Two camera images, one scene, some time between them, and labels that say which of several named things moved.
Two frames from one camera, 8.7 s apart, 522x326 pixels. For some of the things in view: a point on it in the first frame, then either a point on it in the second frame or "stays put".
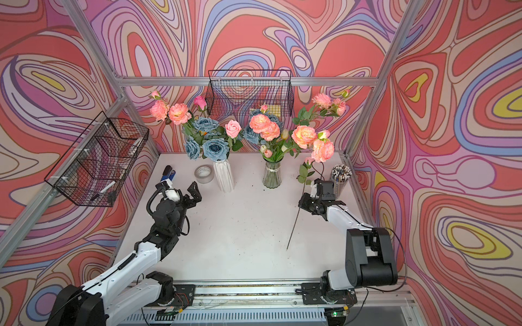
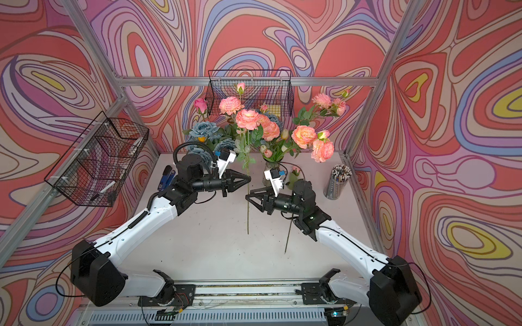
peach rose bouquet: [279, 145] stays put
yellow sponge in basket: [274, 109] stays put
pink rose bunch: [306, 170] to [291, 185]
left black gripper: [196, 196] to [227, 183]
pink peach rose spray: [177, 113] to [247, 121]
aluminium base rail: [268, 303] stays put
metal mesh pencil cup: [340, 174] stays put
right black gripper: [304, 204] to [268, 200]
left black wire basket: [94, 170] stays put
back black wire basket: [236, 92] stays put
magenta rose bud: [200, 102] stays put
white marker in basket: [104, 189] stays put
